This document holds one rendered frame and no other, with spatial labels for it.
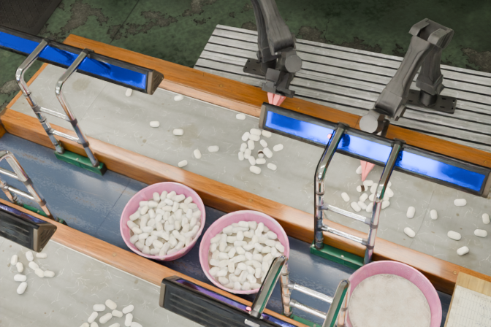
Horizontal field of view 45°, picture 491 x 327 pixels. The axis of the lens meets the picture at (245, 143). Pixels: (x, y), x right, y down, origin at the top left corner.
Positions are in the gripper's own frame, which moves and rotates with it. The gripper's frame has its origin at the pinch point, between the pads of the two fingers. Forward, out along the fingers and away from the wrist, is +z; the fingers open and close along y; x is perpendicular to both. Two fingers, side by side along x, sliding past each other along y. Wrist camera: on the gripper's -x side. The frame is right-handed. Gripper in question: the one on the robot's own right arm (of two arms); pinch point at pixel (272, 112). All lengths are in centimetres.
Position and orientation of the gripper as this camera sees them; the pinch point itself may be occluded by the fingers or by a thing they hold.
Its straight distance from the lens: 197.6
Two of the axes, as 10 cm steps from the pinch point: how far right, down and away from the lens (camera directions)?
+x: 3.4, -0.3, 9.4
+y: 9.0, 2.9, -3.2
